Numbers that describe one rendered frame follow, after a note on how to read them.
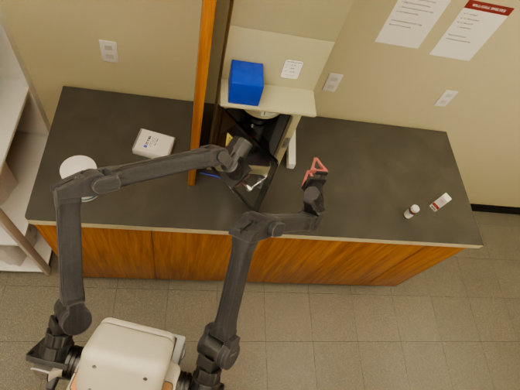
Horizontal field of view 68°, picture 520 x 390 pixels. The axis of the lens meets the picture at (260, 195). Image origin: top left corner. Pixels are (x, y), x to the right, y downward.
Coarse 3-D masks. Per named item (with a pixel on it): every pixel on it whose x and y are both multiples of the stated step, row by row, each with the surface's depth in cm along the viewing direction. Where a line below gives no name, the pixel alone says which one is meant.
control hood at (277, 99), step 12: (264, 84) 129; (264, 96) 126; (276, 96) 127; (288, 96) 128; (300, 96) 130; (312, 96) 131; (252, 108) 123; (264, 108) 124; (276, 108) 125; (288, 108) 126; (300, 108) 127; (312, 108) 128
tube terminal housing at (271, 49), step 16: (240, 32) 111; (256, 32) 111; (272, 32) 112; (224, 48) 121; (240, 48) 116; (256, 48) 116; (272, 48) 116; (288, 48) 117; (304, 48) 117; (320, 48) 117; (224, 64) 121; (272, 64) 122; (304, 64) 122; (320, 64) 123; (272, 80) 128; (288, 80) 128; (304, 80) 128; (272, 112) 142; (288, 128) 151; (208, 144) 174; (288, 144) 160
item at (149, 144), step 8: (144, 136) 172; (152, 136) 173; (160, 136) 174; (168, 136) 175; (136, 144) 169; (144, 144) 170; (152, 144) 171; (160, 144) 172; (168, 144) 173; (136, 152) 170; (144, 152) 169; (152, 152) 169; (160, 152) 170; (168, 152) 171
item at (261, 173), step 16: (224, 112) 136; (224, 128) 142; (240, 128) 134; (224, 144) 148; (256, 144) 132; (256, 160) 138; (272, 160) 130; (256, 176) 144; (272, 176) 136; (240, 192) 161; (256, 192) 151; (256, 208) 159
